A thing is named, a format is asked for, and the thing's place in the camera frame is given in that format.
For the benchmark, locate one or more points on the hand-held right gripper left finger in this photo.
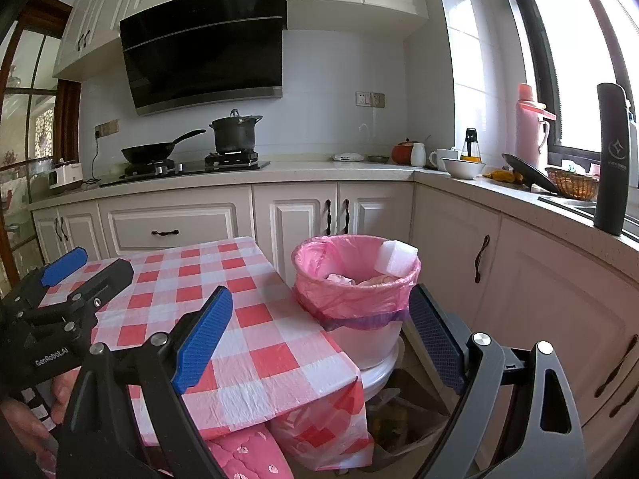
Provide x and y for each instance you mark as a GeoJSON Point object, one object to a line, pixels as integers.
{"type": "Point", "coordinates": [204, 339]}

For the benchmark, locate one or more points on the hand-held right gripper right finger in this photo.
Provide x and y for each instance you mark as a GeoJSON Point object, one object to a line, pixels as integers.
{"type": "Point", "coordinates": [434, 339]}

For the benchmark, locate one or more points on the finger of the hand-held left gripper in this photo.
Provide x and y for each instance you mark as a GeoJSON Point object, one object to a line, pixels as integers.
{"type": "Point", "coordinates": [62, 267]}
{"type": "Point", "coordinates": [107, 282]}

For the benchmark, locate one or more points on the white foam block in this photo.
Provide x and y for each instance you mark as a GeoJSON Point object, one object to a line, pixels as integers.
{"type": "Point", "coordinates": [397, 257]}

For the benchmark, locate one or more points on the white bin with pink bag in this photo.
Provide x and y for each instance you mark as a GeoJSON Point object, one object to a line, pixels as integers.
{"type": "Point", "coordinates": [349, 304]}

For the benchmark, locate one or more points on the person's left hand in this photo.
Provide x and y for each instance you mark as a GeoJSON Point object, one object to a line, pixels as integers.
{"type": "Point", "coordinates": [30, 424]}

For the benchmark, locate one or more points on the pink checkered tablecloth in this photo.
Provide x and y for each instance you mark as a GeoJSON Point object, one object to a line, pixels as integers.
{"type": "Point", "coordinates": [199, 279]}

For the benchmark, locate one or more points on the white round stool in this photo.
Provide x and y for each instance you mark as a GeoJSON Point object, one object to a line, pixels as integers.
{"type": "Point", "coordinates": [379, 379]}

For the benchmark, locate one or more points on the clear plastic bag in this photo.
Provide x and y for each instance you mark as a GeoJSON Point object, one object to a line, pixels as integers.
{"type": "Point", "coordinates": [414, 424]}

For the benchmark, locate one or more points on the white rice cooker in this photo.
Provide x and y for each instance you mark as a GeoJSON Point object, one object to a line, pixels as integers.
{"type": "Point", "coordinates": [65, 177]}

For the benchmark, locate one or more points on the black wok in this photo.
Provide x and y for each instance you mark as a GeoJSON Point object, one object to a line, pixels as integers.
{"type": "Point", "coordinates": [147, 152]}

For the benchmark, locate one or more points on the wooden glass door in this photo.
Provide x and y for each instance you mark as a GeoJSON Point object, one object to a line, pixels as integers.
{"type": "Point", "coordinates": [30, 134]}

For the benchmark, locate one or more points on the beige socket with plug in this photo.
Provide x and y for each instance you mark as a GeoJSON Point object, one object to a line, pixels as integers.
{"type": "Point", "coordinates": [107, 128]}

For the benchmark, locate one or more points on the black gas stove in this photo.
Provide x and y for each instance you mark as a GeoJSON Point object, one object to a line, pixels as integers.
{"type": "Point", "coordinates": [199, 165]}

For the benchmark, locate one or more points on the white bowl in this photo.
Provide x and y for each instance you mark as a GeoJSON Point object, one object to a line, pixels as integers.
{"type": "Point", "coordinates": [462, 169]}

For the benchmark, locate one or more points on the yellow banana peel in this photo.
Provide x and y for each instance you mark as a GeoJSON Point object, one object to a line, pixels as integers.
{"type": "Point", "coordinates": [501, 176]}

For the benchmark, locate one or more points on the white mug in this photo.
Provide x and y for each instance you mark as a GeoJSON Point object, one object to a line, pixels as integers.
{"type": "Point", "coordinates": [442, 157]}

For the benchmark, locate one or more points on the white jug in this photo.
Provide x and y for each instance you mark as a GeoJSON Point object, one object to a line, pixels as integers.
{"type": "Point", "coordinates": [418, 155]}

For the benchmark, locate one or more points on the small metal dish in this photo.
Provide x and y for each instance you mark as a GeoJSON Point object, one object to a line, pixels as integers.
{"type": "Point", "coordinates": [378, 158]}

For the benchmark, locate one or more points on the red clay pot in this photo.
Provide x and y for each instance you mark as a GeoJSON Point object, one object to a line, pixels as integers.
{"type": "Point", "coordinates": [401, 152]}

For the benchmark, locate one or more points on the black pan lid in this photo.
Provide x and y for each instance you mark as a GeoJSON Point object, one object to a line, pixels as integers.
{"type": "Point", "coordinates": [531, 174]}

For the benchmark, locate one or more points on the steel kitchen sink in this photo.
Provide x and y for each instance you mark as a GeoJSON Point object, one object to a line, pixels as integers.
{"type": "Point", "coordinates": [574, 205]}

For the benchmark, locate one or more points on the black lidded pot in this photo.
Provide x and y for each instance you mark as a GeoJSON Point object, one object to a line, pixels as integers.
{"type": "Point", "coordinates": [234, 134]}

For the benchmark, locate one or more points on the black-capped oil bottle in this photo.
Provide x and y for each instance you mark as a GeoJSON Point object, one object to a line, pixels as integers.
{"type": "Point", "coordinates": [472, 144]}

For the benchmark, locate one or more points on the white flat dish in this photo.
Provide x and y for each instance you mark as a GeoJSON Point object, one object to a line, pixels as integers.
{"type": "Point", "coordinates": [348, 156]}

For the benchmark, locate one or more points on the wicker basket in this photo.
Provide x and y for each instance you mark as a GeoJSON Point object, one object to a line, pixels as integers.
{"type": "Point", "coordinates": [574, 184]}

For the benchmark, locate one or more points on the pink thermos flask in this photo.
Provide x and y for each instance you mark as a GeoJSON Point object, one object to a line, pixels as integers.
{"type": "Point", "coordinates": [531, 129]}

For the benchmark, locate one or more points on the black range hood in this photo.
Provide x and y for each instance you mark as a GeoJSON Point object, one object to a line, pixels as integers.
{"type": "Point", "coordinates": [199, 50]}

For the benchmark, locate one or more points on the tall black bottle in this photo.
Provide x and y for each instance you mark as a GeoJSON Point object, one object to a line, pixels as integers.
{"type": "Point", "coordinates": [611, 159]}

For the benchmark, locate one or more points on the kitchen window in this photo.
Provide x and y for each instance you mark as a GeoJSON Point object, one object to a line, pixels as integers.
{"type": "Point", "coordinates": [574, 35]}

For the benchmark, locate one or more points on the beige wall socket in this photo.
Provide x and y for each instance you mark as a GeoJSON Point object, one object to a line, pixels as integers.
{"type": "Point", "coordinates": [378, 100]}

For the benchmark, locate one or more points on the white wall socket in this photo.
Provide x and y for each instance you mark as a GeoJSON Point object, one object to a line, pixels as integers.
{"type": "Point", "coordinates": [362, 99]}

